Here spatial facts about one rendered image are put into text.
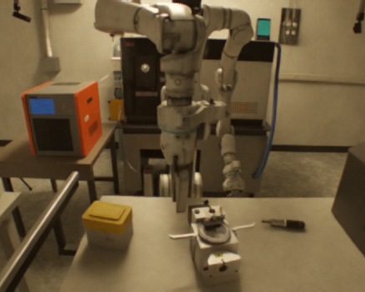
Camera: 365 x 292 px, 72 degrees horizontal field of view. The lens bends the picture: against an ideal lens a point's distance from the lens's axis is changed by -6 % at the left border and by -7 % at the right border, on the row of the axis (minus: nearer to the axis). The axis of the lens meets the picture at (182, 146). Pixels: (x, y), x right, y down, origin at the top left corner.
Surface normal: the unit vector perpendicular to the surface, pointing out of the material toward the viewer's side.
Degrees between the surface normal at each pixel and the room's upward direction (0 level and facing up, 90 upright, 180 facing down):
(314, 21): 90
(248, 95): 90
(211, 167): 90
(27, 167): 90
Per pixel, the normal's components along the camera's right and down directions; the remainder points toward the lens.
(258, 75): 0.00, 0.39
